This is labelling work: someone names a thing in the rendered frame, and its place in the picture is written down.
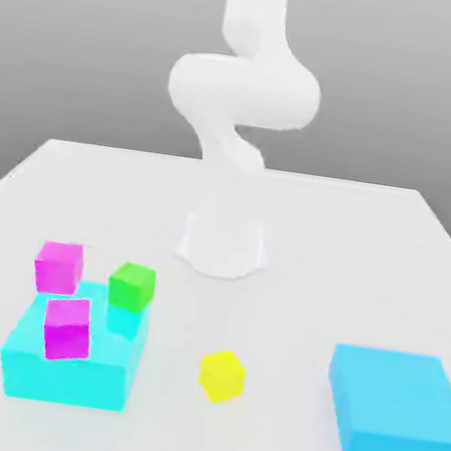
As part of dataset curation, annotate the small green cube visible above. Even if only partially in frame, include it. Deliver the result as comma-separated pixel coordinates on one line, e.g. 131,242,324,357
104,259,159,316

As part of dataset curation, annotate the small cyan cube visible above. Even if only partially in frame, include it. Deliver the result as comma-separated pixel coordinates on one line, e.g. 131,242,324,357
103,300,146,344

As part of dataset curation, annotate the small yellow cube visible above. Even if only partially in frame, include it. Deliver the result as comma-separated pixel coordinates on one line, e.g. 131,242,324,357
195,346,250,410

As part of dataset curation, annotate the small magenta cube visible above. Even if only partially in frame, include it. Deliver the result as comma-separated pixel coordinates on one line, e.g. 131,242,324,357
29,237,87,300
38,294,98,367

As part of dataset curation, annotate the large cyan box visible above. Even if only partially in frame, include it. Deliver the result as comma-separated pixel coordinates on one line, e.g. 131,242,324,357
0,269,156,416

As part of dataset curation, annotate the large blue box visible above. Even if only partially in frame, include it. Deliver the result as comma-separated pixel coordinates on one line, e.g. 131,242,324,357
317,342,451,451

